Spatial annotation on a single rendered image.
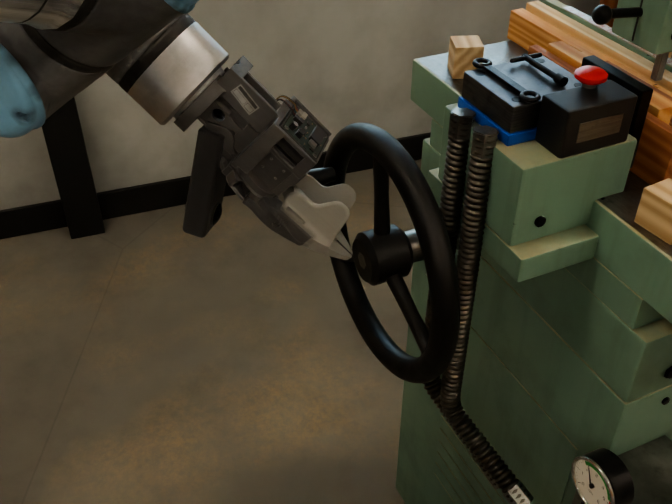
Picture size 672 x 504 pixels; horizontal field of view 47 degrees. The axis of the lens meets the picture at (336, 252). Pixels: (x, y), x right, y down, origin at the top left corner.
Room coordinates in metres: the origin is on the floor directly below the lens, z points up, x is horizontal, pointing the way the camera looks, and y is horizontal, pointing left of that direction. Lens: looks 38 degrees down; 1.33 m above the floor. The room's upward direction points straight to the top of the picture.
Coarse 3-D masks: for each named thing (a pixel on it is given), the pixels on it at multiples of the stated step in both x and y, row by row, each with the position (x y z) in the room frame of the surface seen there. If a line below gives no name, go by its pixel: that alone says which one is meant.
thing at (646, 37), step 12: (624, 0) 0.81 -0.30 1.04; (636, 0) 0.79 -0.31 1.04; (648, 0) 0.78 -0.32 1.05; (660, 0) 0.76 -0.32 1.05; (648, 12) 0.77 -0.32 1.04; (660, 12) 0.76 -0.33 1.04; (624, 24) 0.80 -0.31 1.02; (636, 24) 0.78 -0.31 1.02; (648, 24) 0.77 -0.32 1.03; (660, 24) 0.76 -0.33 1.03; (624, 36) 0.80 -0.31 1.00; (636, 36) 0.78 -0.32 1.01; (648, 36) 0.77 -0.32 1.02; (660, 36) 0.75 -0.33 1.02; (648, 48) 0.76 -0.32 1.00; (660, 48) 0.76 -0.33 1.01
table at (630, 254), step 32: (416, 64) 0.96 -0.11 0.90; (416, 96) 0.96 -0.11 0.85; (448, 96) 0.89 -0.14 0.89; (640, 192) 0.65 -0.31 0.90; (608, 224) 0.61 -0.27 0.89; (512, 256) 0.59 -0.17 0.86; (544, 256) 0.59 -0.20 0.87; (576, 256) 0.61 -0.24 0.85; (608, 256) 0.60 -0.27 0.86; (640, 256) 0.57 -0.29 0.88; (640, 288) 0.56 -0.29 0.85
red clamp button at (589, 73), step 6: (582, 66) 0.68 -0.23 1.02; (588, 66) 0.67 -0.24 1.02; (594, 66) 0.68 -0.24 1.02; (576, 72) 0.67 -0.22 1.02; (582, 72) 0.66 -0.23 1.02; (588, 72) 0.66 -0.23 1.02; (594, 72) 0.66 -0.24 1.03; (600, 72) 0.66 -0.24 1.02; (606, 72) 0.67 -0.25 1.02; (576, 78) 0.66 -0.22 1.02; (582, 78) 0.66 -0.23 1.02; (588, 78) 0.65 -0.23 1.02; (594, 78) 0.65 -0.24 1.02; (600, 78) 0.65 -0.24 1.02; (606, 78) 0.66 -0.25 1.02; (588, 84) 0.66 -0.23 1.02; (594, 84) 0.66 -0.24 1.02
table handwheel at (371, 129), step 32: (352, 128) 0.71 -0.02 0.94; (384, 160) 0.64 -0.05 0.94; (384, 192) 0.66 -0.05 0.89; (416, 192) 0.60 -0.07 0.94; (384, 224) 0.66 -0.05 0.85; (416, 224) 0.58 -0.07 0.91; (352, 256) 0.71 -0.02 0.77; (384, 256) 0.64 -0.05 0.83; (416, 256) 0.66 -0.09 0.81; (448, 256) 0.56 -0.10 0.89; (352, 288) 0.72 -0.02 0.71; (448, 288) 0.54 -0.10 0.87; (416, 320) 0.59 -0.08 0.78; (448, 320) 0.53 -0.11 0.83; (384, 352) 0.63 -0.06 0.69; (448, 352) 0.53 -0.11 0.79
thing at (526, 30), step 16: (512, 16) 1.04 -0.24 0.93; (528, 16) 1.02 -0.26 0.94; (512, 32) 1.03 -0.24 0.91; (528, 32) 1.00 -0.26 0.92; (544, 32) 0.97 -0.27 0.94; (560, 32) 0.96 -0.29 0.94; (528, 48) 1.00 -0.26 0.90; (544, 48) 0.97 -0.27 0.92; (576, 48) 0.91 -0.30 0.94; (592, 48) 0.91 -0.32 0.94
